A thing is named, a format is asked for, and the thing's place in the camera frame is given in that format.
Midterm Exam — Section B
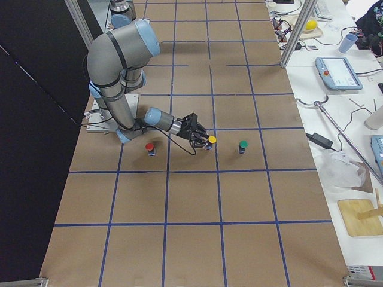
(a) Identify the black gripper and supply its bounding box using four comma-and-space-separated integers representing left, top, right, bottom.
175, 112, 209, 149

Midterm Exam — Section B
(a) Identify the yellow push button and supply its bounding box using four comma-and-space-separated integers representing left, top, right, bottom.
205, 135, 217, 151

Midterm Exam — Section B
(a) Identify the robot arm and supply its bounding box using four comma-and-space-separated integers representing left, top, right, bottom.
109, 0, 136, 29
87, 20, 216, 149

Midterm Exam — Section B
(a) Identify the green push button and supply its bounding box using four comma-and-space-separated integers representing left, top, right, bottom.
238, 140, 248, 154

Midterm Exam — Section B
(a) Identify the red push button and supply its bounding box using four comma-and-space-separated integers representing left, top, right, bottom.
145, 142, 156, 157

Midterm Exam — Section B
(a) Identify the black power adapter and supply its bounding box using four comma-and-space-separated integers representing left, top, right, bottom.
306, 133, 333, 149

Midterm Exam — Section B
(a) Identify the metal walking cane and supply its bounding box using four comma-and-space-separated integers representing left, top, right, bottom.
294, 95, 382, 185

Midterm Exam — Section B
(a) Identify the clear plastic bag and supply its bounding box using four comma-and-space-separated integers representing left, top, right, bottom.
317, 151, 373, 194

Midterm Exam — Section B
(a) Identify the white tray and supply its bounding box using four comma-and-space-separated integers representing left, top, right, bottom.
282, 14, 323, 39

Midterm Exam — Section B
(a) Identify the blue teach pendant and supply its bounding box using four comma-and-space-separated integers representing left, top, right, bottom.
315, 57, 363, 91

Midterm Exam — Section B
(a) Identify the yellow lemon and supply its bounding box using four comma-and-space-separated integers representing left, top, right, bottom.
303, 20, 318, 32

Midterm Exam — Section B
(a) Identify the wooden cutting board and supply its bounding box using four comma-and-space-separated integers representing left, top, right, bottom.
338, 199, 382, 237

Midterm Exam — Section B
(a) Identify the blue plastic cup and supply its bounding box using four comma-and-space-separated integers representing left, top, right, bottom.
338, 33, 358, 53

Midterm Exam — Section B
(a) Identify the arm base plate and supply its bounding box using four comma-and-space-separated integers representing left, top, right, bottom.
86, 93, 139, 133

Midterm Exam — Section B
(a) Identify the aluminium frame post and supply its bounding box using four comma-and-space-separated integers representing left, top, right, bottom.
280, 0, 317, 68

